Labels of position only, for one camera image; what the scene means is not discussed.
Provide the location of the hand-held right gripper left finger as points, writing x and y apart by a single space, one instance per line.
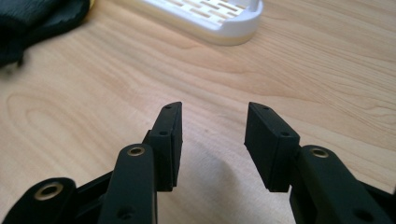
166 149

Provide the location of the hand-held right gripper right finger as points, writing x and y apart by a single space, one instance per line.
269 149

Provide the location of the yellow and black towel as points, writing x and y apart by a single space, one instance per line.
34 21

